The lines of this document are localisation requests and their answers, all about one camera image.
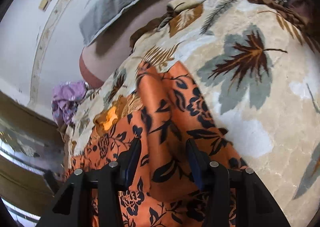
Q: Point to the orange black floral garment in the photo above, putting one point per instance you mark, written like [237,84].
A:
[162,117]

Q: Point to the pink mattress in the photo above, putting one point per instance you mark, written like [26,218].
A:
[117,37]

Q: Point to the purple crumpled cloth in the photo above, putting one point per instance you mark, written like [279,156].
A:
[66,99]

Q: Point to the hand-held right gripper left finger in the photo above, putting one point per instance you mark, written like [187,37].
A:
[132,167]

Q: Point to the cream leaf print blanket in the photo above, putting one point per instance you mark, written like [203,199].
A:
[250,117]

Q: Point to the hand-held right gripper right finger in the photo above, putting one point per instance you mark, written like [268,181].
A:
[194,164]

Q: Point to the wooden frame with etched glass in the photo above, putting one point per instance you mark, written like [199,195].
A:
[22,122]

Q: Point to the grey pillow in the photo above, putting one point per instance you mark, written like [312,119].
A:
[120,0]

